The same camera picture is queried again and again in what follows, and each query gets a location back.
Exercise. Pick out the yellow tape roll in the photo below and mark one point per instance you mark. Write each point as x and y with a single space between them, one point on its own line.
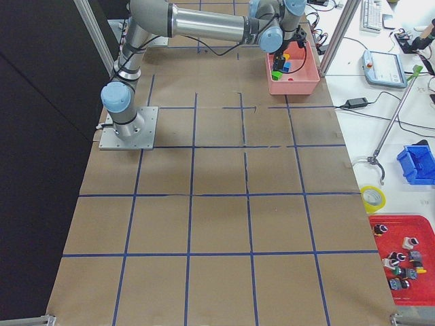
373 198

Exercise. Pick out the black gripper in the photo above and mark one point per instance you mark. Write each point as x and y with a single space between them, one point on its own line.
285 46

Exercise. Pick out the blue plastic bin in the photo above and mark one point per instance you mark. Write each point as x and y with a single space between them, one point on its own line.
417 164

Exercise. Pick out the red parts tray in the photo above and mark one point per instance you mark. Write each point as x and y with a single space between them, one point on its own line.
406 247

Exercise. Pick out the black power adapter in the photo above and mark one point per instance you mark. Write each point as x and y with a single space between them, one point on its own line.
355 103

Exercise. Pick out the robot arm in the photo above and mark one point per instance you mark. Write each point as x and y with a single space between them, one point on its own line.
271 25

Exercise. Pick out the green handled grabber tool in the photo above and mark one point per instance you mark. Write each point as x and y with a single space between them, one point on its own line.
373 159

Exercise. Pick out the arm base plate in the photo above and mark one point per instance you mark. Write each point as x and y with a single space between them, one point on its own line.
139 134

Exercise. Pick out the green toy block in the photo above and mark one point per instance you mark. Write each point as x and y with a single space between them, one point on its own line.
276 75

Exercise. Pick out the blue toy block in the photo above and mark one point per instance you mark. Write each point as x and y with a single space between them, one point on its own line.
287 67

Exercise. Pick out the teach pendant tablet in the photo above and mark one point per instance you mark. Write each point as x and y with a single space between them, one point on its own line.
383 69

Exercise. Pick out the aluminium frame post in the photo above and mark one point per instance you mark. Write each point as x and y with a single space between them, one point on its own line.
338 35

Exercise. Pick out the pink plastic box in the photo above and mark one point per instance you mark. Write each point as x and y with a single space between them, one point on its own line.
303 71

